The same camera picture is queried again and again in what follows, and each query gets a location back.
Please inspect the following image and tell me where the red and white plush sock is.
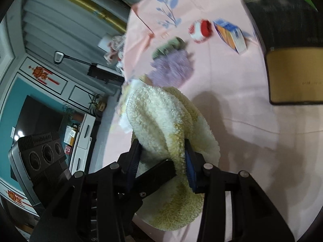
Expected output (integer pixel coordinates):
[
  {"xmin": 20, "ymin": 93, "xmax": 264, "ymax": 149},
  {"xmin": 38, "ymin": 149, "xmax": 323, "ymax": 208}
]
[{"xmin": 189, "ymin": 19, "xmax": 214, "ymax": 43}]

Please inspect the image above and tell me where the purple plush sock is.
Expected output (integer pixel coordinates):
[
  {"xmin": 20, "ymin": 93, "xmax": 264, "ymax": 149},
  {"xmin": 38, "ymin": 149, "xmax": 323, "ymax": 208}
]
[{"xmin": 148, "ymin": 50, "xmax": 195, "ymax": 87}]

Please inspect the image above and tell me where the yellow patterned curtain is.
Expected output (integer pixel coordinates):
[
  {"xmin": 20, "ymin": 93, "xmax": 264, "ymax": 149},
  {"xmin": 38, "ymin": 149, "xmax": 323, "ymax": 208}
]
[{"xmin": 33, "ymin": 0, "xmax": 128, "ymax": 31}]

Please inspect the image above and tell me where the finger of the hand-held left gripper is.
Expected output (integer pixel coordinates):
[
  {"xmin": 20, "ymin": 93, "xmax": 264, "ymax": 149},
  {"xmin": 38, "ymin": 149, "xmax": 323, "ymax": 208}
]
[{"xmin": 119, "ymin": 159, "xmax": 177, "ymax": 214}]

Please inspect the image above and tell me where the pink floral tablecloth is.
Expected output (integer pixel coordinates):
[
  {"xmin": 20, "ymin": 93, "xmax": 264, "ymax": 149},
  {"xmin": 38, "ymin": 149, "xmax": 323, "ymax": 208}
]
[{"xmin": 102, "ymin": 0, "xmax": 323, "ymax": 242}]

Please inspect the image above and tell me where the cream plush sock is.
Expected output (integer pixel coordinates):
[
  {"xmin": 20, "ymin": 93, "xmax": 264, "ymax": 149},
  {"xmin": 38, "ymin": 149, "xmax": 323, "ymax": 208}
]
[{"xmin": 125, "ymin": 86, "xmax": 220, "ymax": 231}]

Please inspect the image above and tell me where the green plush sock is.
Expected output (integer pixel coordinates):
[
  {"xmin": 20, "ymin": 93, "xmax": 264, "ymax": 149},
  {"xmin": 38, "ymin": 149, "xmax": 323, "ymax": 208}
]
[{"xmin": 151, "ymin": 37, "xmax": 187, "ymax": 59}]

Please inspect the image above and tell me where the red knot decoration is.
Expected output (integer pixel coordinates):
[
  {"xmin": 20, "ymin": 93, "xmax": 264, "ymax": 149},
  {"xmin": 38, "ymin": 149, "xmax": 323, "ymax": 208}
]
[
  {"xmin": 28, "ymin": 66, "xmax": 61, "ymax": 86},
  {"xmin": 5, "ymin": 189, "xmax": 26, "ymax": 204}
]

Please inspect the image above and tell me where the black and gold box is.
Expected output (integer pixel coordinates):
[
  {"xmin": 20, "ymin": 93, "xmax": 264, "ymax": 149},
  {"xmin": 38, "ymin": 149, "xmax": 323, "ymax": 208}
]
[{"xmin": 241, "ymin": 0, "xmax": 323, "ymax": 106}]

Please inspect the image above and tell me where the potted plant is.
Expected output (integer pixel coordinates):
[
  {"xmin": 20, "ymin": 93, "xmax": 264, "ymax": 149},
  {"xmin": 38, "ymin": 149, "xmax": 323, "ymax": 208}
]
[{"xmin": 87, "ymin": 94, "xmax": 106, "ymax": 114}]

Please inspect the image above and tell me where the yellow box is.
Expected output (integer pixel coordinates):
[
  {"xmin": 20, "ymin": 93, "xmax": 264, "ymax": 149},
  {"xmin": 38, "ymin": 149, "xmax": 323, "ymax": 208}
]
[{"xmin": 64, "ymin": 125, "xmax": 79, "ymax": 147}]

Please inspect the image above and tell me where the blue and orange carton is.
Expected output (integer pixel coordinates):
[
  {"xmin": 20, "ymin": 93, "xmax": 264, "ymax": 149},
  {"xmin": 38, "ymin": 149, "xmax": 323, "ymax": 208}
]
[{"xmin": 213, "ymin": 18, "xmax": 247, "ymax": 54}]

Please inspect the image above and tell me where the black television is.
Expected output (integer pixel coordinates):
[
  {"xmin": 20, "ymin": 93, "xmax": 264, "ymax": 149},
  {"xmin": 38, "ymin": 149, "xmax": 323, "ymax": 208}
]
[{"xmin": 14, "ymin": 94, "xmax": 63, "ymax": 147}]

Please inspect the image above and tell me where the pile of plastic bags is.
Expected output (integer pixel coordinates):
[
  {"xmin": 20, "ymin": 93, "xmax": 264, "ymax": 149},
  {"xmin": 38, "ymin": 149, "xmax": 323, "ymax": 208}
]
[{"xmin": 98, "ymin": 34, "xmax": 127, "ymax": 71}]

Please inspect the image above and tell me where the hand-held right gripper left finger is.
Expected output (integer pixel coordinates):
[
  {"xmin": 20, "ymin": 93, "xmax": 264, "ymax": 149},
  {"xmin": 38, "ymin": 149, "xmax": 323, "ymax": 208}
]
[{"xmin": 30, "ymin": 139, "xmax": 142, "ymax": 242}]

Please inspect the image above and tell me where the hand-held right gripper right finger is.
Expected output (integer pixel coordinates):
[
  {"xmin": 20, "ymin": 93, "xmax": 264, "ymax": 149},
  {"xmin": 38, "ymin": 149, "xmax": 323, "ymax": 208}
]
[{"xmin": 184, "ymin": 139, "xmax": 296, "ymax": 242}]

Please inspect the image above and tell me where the white television cabinet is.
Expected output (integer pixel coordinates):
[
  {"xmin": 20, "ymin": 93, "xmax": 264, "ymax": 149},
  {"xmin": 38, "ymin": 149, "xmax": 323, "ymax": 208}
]
[{"xmin": 68, "ymin": 112, "xmax": 101, "ymax": 174}]

